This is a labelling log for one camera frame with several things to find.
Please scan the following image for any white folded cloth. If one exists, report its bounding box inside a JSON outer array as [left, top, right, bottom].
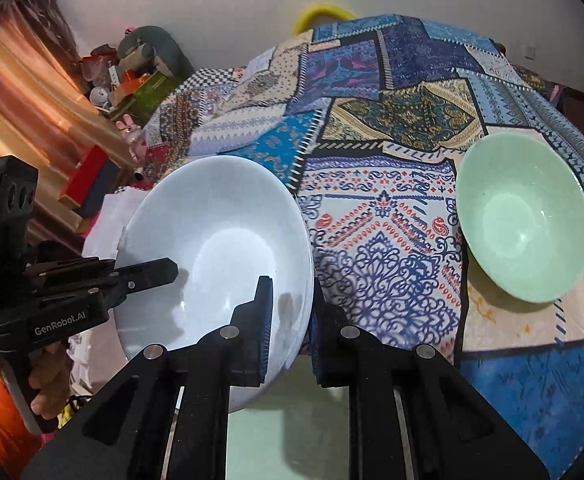
[[68, 186, 148, 396]]

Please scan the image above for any colourful patchwork tablecloth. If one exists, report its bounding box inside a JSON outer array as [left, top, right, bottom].
[[143, 14, 584, 479]]

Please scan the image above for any green cardboard box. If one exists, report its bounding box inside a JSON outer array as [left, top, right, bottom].
[[106, 72, 182, 126]]

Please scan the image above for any white bowl with black spots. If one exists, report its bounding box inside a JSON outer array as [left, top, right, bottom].
[[113, 155, 314, 385]]

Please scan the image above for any orange curtain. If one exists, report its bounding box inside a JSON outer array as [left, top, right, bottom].
[[0, 0, 132, 252]]

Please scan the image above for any person's left hand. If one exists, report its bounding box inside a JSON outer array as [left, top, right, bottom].
[[0, 342, 73, 419]]

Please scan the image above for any red and blue box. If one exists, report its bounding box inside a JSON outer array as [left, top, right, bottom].
[[59, 145, 122, 219]]

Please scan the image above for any pink rabbit figurine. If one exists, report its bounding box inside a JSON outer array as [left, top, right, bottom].
[[115, 114, 147, 162]]

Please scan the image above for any mint green bowl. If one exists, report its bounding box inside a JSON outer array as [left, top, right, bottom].
[[456, 131, 584, 304]]

